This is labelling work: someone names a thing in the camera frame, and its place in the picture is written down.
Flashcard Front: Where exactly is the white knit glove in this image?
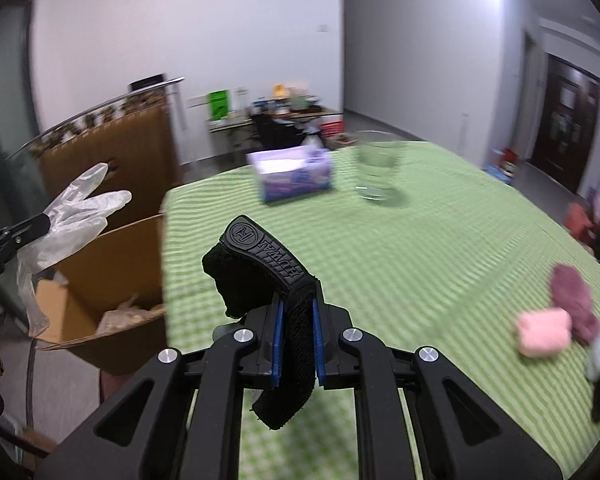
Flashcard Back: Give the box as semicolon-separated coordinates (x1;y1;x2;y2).
97;294;167;333

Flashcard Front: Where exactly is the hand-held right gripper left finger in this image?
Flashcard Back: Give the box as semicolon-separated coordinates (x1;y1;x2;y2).
34;302;287;480

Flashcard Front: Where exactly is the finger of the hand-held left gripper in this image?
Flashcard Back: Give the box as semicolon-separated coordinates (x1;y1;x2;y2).
7;227;48;252
5;214;52;236

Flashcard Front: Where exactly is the green checked tablecloth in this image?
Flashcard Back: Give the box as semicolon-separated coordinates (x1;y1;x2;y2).
160;141;600;480

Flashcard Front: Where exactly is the clear plastic glove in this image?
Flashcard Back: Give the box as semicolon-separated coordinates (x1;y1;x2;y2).
16;162;132;337

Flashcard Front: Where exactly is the metal frame rack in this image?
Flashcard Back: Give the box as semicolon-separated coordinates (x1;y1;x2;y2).
27;76;187;156

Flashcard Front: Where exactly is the green box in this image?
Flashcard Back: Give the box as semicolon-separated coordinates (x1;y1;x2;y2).
207;90;231;121

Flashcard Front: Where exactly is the brown slatted chair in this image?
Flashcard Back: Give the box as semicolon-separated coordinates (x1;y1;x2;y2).
39;91;183;241

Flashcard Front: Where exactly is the red bin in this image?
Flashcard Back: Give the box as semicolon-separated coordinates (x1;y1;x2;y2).
497;147;520;178

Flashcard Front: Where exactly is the wooden folding table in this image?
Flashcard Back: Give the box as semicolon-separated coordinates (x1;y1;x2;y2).
209;107;343;153

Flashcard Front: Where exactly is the glass sliding door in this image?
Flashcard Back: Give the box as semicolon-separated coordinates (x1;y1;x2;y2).
0;0;46;241

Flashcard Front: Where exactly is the maroon cloth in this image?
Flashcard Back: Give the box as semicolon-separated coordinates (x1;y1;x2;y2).
551;265;600;345

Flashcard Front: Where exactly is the dark brown entrance door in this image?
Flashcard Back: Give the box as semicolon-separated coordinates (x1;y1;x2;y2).
530;54;600;196

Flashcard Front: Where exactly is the pink cloth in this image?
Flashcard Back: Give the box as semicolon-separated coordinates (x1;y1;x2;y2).
517;308;573;357

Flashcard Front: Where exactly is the brown cardboard box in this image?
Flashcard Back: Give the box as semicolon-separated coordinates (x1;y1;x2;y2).
34;213;168;376

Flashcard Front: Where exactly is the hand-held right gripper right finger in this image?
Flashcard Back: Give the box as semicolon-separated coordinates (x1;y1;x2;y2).
312;280;566;480

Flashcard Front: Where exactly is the purple tissue box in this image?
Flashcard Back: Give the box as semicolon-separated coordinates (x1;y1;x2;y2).
246;145;335;204

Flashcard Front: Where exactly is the clear drinking glass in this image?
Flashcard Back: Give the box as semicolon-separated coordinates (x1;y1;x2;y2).
354;130;410;208

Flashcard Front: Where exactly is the pink plastic bag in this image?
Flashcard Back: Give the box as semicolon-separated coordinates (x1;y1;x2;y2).
567;202;595;246

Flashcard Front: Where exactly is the black glove with rubber strap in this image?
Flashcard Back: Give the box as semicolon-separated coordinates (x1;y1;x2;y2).
201;215;321;431

